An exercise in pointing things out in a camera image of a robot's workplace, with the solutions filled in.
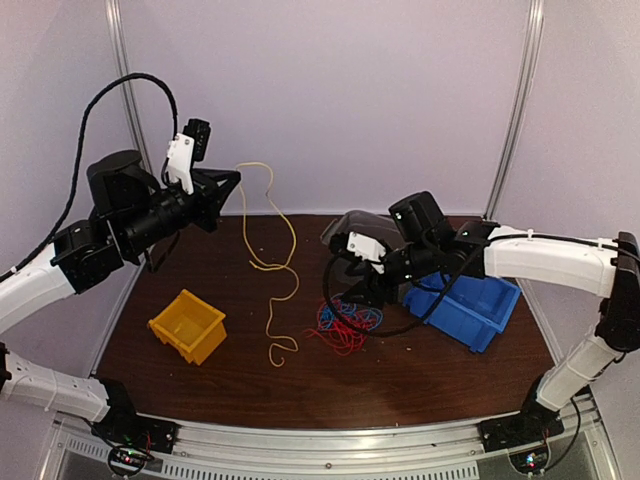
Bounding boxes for red cable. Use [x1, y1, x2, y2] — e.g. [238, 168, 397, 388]
[304, 294, 369, 357]

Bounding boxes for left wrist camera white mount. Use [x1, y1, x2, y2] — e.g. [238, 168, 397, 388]
[161, 118, 211, 195]

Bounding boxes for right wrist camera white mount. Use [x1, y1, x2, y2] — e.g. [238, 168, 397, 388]
[329, 231, 388, 274]

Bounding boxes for blue cable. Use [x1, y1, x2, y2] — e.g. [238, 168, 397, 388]
[317, 299, 385, 334]

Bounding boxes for right aluminium corner post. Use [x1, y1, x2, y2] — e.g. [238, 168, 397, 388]
[483, 0, 545, 220]

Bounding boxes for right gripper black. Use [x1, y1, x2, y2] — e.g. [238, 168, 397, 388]
[340, 236, 439, 309]

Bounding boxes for yellow plastic bin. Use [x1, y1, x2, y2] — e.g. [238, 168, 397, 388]
[147, 289, 227, 366]

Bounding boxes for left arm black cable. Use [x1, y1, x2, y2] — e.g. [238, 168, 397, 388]
[9, 72, 182, 274]

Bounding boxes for aluminium front rail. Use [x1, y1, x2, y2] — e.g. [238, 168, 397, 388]
[49, 394, 611, 480]

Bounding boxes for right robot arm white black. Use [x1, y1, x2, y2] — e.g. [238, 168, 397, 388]
[322, 191, 639, 442]

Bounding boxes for aluminium corner post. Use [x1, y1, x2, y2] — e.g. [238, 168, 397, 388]
[483, 0, 545, 220]
[104, 0, 153, 175]

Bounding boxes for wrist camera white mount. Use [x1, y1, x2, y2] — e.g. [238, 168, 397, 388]
[161, 118, 211, 195]
[329, 231, 388, 274]

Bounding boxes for left aluminium corner post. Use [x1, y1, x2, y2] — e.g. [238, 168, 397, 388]
[104, 0, 153, 175]

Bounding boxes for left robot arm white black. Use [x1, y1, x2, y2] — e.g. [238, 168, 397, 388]
[1, 150, 241, 444]

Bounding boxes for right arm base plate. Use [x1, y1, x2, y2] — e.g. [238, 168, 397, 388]
[478, 412, 565, 452]

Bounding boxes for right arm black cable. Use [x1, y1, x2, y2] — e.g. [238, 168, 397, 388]
[322, 249, 476, 339]

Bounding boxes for clear grey plastic container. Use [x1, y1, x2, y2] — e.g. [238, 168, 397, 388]
[319, 209, 401, 296]

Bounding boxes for blue plastic bin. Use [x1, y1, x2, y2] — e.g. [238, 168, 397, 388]
[424, 276, 521, 353]

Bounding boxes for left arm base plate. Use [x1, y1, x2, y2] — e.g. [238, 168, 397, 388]
[92, 409, 178, 454]

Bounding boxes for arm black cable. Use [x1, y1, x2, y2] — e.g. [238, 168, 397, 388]
[9, 72, 182, 274]
[322, 249, 476, 339]

